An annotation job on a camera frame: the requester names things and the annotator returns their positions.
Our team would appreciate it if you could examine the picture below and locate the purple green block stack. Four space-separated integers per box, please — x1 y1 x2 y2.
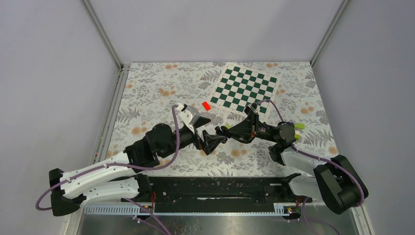
288 121 305 141

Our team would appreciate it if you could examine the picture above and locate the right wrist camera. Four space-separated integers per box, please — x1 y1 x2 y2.
247 103 260 114

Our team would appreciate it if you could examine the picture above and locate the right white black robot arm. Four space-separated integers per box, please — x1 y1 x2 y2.
220 113 369 214

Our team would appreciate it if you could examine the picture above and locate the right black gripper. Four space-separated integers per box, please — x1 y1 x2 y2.
226 111 278 144

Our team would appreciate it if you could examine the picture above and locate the red block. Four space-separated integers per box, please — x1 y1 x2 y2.
202 101 211 111

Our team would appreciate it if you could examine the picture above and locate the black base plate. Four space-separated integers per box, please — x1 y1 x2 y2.
133 176 305 216

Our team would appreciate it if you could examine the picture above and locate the floral patterned table mat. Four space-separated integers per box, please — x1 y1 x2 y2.
100 62 338 177

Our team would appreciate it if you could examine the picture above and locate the green white chessboard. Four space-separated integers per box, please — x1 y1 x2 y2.
208 62 280 115

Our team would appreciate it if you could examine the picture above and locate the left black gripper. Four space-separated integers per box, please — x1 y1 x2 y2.
161 117 226 158

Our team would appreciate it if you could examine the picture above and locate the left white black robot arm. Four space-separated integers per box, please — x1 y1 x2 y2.
49 117 227 217

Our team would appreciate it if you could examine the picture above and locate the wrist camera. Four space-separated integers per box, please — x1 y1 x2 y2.
176 103 200 134
247 103 260 114

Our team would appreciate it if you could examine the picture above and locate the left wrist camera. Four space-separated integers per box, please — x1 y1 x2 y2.
176 103 200 134

